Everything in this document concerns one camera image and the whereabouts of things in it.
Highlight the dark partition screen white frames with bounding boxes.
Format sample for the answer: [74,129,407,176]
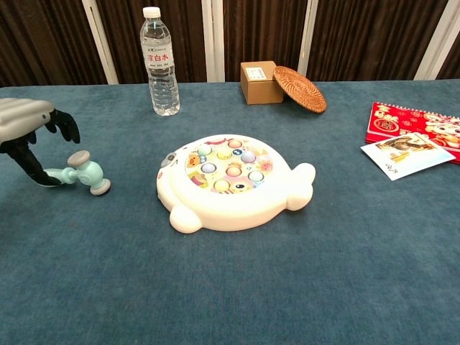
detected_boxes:
[0,0,460,87]

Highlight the blue felt table mat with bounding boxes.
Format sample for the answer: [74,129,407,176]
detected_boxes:
[0,79,460,345]

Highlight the red cartoon desk calendar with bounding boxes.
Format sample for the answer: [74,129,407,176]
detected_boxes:
[364,101,460,165]

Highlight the round woven rattan coaster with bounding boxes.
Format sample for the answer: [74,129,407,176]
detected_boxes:
[273,65,328,114]

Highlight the white fish toy board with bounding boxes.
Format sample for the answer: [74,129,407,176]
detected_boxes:
[156,134,317,234]

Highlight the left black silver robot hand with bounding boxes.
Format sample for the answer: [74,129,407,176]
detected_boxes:
[0,97,81,188]

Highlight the small brown cardboard box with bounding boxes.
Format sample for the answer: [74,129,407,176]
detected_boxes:
[239,60,285,106]

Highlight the clear plastic water bottle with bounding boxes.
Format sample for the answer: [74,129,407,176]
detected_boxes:
[139,6,181,117]

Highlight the white picture card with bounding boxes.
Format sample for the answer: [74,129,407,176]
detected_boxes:
[360,132,457,181]

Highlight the light blue toy rod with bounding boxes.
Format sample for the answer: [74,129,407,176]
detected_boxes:
[42,149,111,196]

